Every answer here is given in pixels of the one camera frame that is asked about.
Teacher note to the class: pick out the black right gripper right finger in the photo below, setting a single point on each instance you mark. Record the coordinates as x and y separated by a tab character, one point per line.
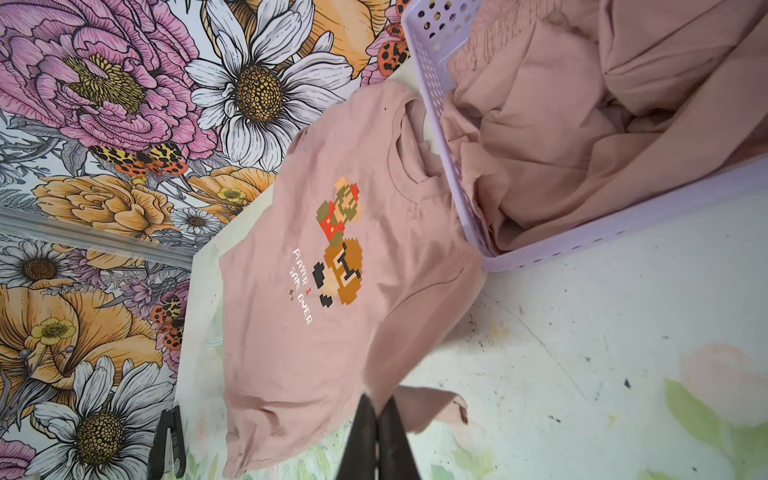
395	457

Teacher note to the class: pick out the lilac perforated plastic basket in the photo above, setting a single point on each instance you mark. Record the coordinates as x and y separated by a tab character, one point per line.
435	30

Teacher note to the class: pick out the pink garments in basket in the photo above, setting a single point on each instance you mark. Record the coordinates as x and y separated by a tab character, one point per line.
567	111

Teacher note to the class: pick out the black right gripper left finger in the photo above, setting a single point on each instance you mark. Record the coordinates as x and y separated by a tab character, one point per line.
359	460

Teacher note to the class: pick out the pink pixel-print t-shirt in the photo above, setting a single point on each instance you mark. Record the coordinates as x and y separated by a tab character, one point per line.
357	269

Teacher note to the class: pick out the aluminium corner post left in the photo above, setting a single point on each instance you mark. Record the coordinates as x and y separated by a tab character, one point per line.
26	225

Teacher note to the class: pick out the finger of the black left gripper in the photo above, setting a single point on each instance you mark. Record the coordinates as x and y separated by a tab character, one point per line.
156	465
178	444

